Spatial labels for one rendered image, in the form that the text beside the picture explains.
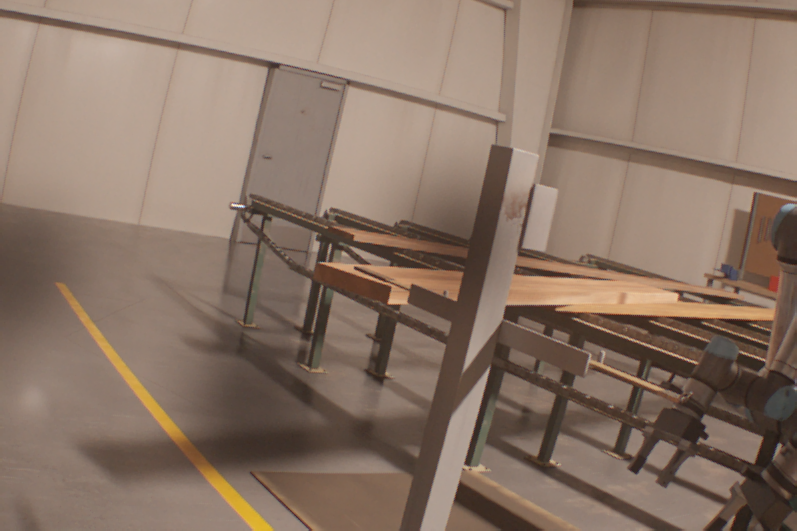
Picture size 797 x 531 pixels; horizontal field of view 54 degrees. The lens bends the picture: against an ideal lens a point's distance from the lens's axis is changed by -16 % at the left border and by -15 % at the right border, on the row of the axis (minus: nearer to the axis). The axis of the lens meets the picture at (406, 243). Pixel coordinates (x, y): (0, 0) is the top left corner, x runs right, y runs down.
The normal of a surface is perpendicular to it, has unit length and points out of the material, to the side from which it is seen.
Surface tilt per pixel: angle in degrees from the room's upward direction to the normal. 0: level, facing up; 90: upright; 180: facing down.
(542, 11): 90
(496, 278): 90
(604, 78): 89
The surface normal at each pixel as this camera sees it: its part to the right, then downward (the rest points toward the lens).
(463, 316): -0.81, -0.13
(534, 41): 0.55, 0.19
